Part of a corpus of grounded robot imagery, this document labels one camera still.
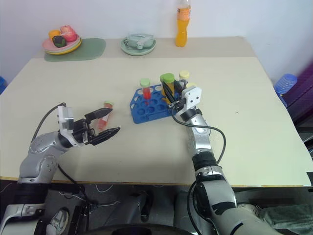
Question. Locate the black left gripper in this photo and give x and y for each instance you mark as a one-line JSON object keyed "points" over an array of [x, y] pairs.
{"points": [[82, 129]]}

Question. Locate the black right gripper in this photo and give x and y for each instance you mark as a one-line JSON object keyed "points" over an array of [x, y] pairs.
{"points": [[178, 104]]}

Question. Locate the yellow tube with green cap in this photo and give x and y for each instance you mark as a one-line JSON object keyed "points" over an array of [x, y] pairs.
{"points": [[168, 79]]}

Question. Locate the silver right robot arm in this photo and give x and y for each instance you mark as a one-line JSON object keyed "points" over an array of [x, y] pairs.
{"points": [[200, 137]]}

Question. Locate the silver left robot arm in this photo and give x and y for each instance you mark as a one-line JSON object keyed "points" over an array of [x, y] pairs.
{"points": [[36, 159]]}

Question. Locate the blue test tube rack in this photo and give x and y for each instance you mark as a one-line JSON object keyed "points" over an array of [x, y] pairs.
{"points": [[149, 111]]}

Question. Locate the red tube with green cap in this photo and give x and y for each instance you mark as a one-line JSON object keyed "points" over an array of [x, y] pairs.
{"points": [[104, 121], [146, 91]]}

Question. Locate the clear tube with yellow cap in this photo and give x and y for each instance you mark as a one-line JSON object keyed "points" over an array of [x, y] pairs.
{"points": [[191, 85], [184, 76]]}

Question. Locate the orange soda bottle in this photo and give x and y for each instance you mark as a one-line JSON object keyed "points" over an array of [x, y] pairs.
{"points": [[182, 31]]}

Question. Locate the pale green plate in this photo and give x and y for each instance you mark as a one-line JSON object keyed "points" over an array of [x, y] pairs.
{"points": [[127, 50]]}

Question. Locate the green placemat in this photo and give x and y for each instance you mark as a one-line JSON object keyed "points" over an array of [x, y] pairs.
{"points": [[90, 49]]}

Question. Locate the yellow-green plate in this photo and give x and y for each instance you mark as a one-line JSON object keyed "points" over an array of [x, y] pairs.
{"points": [[71, 49]]}

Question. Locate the black and green toy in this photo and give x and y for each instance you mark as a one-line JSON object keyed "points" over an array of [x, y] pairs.
{"points": [[59, 41]]}

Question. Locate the pink plate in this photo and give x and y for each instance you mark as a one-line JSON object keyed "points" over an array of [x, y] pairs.
{"points": [[49, 45]]}

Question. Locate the pink toy peach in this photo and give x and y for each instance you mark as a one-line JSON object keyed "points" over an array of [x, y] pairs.
{"points": [[68, 33]]}

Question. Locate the orange toy fruit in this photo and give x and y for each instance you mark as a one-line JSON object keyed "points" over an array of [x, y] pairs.
{"points": [[53, 33]]}

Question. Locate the white sneaker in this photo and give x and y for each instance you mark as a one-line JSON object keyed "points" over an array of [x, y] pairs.
{"points": [[57, 220]]}

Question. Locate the blue plastic stool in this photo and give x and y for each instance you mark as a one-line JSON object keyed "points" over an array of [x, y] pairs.
{"points": [[2, 84]]}

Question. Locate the purple cloth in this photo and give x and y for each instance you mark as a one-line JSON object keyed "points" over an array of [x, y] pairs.
{"points": [[303, 88]]}

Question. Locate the grey sneaker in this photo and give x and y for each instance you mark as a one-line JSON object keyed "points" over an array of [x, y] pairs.
{"points": [[250, 210]]}

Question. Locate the green trouser leg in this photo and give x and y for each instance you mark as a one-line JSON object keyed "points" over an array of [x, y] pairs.
{"points": [[286, 220]]}

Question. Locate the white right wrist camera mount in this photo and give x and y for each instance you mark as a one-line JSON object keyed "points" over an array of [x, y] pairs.
{"points": [[193, 98]]}

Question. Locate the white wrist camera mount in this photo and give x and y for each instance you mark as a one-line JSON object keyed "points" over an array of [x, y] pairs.
{"points": [[65, 117], [193, 98]]}

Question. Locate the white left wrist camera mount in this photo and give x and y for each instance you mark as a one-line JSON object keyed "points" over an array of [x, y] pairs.
{"points": [[65, 117]]}

